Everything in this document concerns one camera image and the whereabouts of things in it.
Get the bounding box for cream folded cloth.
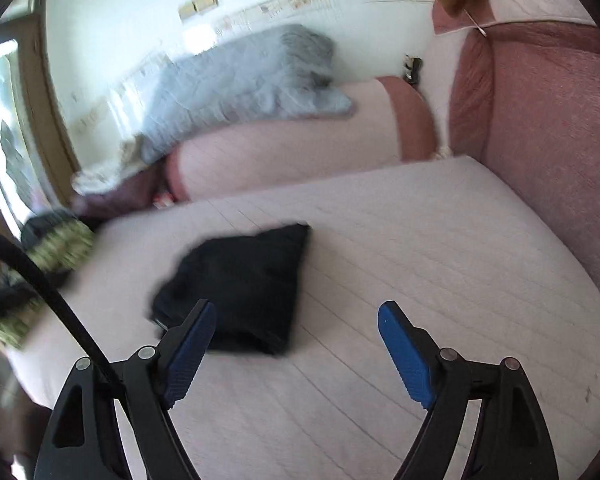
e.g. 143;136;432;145
71;70;159;196

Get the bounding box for dark grey folded cloth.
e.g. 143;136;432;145
20;208;78;250

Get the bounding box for red patterned small packet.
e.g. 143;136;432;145
152;191;178;209

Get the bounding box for black cable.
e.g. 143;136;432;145
0;221;127;391

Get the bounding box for pink bolster pillow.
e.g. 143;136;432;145
166;76;437;202

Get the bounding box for maroon pink sofa cushion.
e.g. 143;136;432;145
448;22;600;291

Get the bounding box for green patterned folded blanket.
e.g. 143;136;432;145
0;219;95;349

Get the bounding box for black pants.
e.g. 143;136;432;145
148;223;312;356

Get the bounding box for grey quilted blanket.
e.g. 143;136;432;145
140;24;353;165

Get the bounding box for wooden framed window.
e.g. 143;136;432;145
0;0;79;238

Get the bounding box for small dark wall object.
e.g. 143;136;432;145
403;55;424;87

